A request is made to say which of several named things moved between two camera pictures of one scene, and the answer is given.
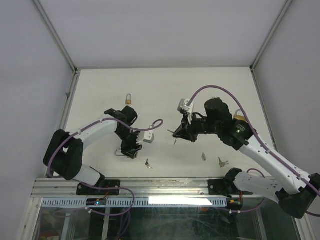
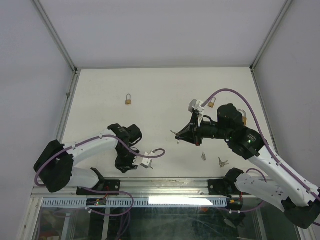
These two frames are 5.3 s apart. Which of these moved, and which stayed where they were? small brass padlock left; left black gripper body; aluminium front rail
Moved: left black gripper body
Stayed: small brass padlock left; aluminium front rail
